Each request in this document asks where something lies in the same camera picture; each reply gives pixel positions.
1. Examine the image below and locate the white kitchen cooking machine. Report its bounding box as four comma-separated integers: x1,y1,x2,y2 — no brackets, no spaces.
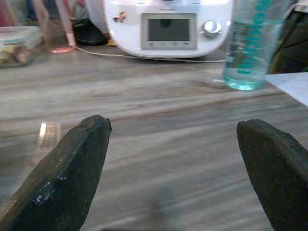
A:
87,0,234,58

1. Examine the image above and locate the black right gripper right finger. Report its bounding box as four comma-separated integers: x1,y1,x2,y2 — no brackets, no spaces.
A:
236,118,308,231

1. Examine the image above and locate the black rounded object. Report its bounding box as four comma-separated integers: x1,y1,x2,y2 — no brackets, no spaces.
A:
72,18,109,47

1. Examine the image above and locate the dark chair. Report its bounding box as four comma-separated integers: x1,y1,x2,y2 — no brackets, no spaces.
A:
269,9,308,75

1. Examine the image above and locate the clear food storage container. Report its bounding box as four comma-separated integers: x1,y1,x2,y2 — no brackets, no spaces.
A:
0,26,50,68

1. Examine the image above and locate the clear pink-based drinking glass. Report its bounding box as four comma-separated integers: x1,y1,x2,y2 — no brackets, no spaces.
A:
32,0,77,54

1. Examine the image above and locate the white paper sheet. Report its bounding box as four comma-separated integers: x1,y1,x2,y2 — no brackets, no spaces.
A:
264,71,308,108

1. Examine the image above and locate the clear glass with teal dots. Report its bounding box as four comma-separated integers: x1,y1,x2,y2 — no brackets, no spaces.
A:
223,0,291,91

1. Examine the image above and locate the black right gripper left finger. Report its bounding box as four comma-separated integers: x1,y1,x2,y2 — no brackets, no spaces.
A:
0,115,113,231

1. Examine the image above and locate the white power cable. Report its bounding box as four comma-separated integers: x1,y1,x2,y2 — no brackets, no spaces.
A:
75,45,226,64

